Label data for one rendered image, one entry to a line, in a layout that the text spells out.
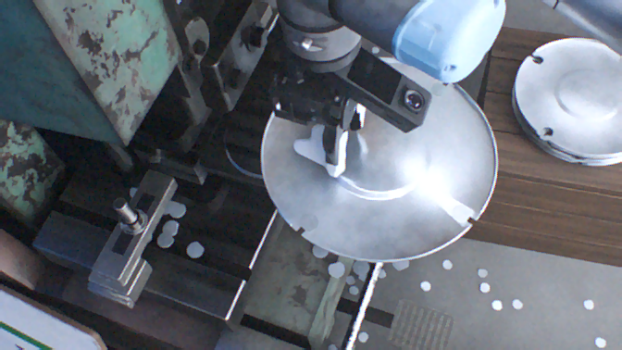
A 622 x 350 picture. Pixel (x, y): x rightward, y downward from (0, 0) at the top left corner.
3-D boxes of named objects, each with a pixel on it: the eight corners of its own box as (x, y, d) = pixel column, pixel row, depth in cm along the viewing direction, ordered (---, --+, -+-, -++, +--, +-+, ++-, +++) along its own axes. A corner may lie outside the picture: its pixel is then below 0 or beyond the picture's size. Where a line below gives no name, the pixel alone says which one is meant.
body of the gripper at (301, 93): (300, 69, 72) (288, -7, 61) (371, 88, 70) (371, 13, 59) (274, 122, 69) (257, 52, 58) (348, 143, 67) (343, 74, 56)
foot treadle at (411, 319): (453, 323, 133) (455, 316, 129) (440, 368, 129) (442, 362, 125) (208, 238, 148) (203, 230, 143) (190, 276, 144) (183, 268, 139)
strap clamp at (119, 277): (191, 196, 86) (169, 158, 77) (132, 308, 79) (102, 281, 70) (153, 184, 87) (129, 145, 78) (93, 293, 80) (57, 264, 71)
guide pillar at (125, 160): (138, 161, 86) (100, 101, 73) (130, 174, 85) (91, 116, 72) (124, 156, 86) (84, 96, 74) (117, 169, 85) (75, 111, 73)
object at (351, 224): (395, 315, 68) (396, 312, 67) (213, 162, 78) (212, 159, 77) (541, 143, 77) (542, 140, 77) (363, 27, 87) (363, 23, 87)
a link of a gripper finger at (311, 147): (299, 163, 77) (299, 106, 70) (344, 177, 75) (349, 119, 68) (289, 181, 75) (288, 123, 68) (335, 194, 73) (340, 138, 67)
